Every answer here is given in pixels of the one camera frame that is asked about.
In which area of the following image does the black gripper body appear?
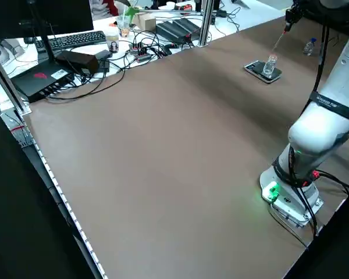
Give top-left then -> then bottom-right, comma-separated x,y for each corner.
290,0 -> 305,14

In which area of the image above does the glass dropper with red bulb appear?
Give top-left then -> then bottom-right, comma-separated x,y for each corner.
272,30 -> 288,56

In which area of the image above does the clear glass bottle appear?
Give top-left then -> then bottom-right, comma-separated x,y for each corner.
261,53 -> 279,78

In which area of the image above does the clear dropper bottle blue cap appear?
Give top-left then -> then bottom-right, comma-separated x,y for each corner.
302,38 -> 317,56

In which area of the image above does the silver electronic balance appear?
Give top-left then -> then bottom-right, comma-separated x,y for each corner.
244,59 -> 283,85

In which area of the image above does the black ridged equipment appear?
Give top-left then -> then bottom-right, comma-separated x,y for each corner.
155,18 -> 202,41

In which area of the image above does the cardboard box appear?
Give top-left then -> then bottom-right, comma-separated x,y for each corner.
131,12 -> 157,31

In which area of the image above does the black usb hub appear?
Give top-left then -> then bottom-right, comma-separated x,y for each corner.
129,41 -> 152,62

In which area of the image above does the clear plastic cup with straw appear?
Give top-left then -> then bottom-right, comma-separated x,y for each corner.
115,5 -> 132,38

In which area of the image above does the paper cup with picture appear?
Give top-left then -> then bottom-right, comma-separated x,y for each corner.
104,28 -> 120,53

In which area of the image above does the dark brown box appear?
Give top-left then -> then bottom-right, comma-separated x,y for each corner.
55,50 -> 100,76

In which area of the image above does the black keyboard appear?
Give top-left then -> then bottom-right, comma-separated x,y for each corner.
34,30 -> 107,53

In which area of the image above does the black computer monitor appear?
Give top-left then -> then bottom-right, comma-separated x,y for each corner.
0,0 -> 94,41

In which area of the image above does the black box with red logo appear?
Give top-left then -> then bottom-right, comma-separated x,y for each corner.
10,61 -> 76,103

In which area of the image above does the aluminium frame post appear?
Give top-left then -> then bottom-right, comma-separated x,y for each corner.
198,0 -> 213,48
0,43 -> 31,116

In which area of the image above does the black arm base cable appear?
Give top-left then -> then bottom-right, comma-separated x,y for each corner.
267,145 -> 349,248

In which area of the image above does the aluminium table edge rail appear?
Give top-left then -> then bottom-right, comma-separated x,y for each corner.
16,110 -> 109,279

